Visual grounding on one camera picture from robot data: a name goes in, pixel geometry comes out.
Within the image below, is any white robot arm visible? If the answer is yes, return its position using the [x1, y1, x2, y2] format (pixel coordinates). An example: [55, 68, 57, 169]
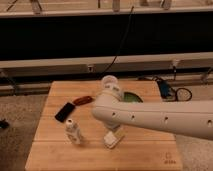
[92, 83, 213, 140]

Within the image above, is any small white bottle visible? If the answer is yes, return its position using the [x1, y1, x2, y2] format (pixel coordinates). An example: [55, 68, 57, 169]
[66, 119, 82, 145]

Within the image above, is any white plastic cup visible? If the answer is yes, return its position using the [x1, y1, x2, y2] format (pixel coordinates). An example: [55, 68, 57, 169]
[101, 75, 118, 86]

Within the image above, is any green bowl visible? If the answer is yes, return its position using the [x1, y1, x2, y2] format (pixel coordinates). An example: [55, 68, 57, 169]
[124, 92, 142, 102]

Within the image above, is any brown oblong case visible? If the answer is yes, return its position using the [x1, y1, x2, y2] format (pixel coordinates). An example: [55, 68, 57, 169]
[73, 96, 93, 106]

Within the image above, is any black phone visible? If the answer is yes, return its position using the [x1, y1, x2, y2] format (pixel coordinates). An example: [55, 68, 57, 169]
[55, 102, 75, 122]

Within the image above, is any black object on floor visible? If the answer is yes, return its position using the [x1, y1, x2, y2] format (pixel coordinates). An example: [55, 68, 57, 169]
[0, 119, 9, 129]

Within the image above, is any blue device with cables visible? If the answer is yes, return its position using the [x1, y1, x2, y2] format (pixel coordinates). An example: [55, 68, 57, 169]
[153, 76, 193, 102]

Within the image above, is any black hanging cable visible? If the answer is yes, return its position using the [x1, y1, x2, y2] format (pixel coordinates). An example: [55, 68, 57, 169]
[99, 4, 136, 76]

